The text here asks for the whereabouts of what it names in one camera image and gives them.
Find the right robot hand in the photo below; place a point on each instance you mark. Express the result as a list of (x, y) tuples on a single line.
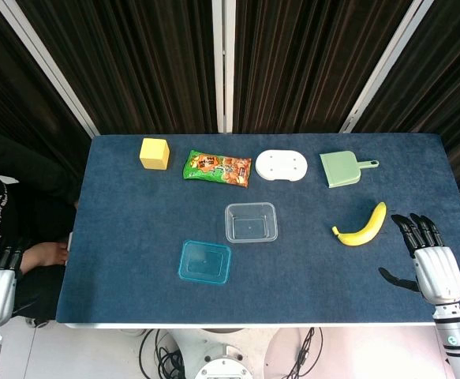
[(438, 272)]

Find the blue translucent plastic lid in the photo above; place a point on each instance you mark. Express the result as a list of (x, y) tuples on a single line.
[(204, 261)]

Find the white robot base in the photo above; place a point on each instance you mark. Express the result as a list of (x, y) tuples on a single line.
[(221, 355)]

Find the clear plastic container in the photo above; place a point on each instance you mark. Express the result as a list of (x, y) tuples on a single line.
[(251, 222)]

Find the yellow banana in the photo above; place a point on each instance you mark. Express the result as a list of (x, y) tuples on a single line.
[(365, 231)]

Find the person in black clothing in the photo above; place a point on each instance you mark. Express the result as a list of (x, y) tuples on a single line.
[(24, 189)]

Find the pale green dustpan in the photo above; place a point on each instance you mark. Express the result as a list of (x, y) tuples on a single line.
[(340, 169)]

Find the blue felt table cloth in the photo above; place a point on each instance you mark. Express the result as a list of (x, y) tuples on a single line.
[(135, 237)]

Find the white oval plastic board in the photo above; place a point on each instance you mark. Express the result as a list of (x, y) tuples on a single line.
[(281, 164)]

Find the yellow cube block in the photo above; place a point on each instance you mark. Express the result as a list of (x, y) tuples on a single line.
[(154, 153)]

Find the green orange snack bag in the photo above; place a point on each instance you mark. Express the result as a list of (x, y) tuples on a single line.
[(217, 169)]

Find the dark pleated curtain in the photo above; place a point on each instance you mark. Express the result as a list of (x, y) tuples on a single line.
[(143, 63)]

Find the white frame post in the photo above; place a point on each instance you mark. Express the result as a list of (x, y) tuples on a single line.
[(223, 67), (383, 67), (48, 67)]

